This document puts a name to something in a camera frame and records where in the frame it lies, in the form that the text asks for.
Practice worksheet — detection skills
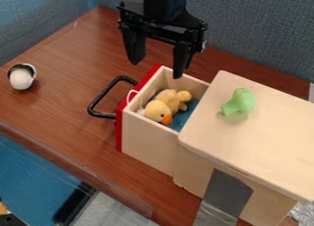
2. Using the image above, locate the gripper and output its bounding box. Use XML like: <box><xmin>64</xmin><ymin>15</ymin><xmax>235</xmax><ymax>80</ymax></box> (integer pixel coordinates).
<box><xmin>115</xmin><ymin>1</ymin><xmax>210</xmax><ymax>80</ymax></box>

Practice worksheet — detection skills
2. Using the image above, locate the yellow plush duck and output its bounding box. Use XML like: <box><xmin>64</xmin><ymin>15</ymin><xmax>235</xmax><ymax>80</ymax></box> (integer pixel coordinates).
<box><xmin>137</xmin><ymin>88</ymin><xmax>193</xmax><ymax>127</ymax></box>

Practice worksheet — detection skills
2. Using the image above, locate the drawer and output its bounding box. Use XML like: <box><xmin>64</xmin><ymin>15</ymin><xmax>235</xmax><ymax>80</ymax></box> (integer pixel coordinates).
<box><xmin>85</xmin><ymin>62</ymin><xmax>211</xmax><ymax>177</ymax></box>

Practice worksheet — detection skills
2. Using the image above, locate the blue cloth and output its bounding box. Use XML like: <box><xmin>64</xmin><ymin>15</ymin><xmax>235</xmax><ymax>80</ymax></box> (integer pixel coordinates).
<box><xmin>166</xmin><ymin>97</ymin><xmax>202</xmax><ymax>133</ymax></box>

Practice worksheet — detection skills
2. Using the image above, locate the green toy broccoli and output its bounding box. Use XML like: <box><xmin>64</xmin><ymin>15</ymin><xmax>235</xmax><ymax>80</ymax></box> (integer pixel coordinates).
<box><xmin>219</xmin><ymin>87</ymin><xmax>257</xmax><ymax>118</ymax></box>

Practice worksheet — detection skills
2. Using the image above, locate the cabinet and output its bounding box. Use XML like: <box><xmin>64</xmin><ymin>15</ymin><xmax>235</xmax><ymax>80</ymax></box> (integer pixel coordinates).
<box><xmin>173</xmin><ymin>70</ymin><xmax>314</xmax><ymax>226</ymax></box>

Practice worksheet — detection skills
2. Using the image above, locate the white toy egg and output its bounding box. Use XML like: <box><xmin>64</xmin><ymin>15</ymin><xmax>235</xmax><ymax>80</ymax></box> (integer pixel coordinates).
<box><xmin>6</xmin><ymin>62</ymin><xmax>39</xmax><ymax>91</ymax></box>

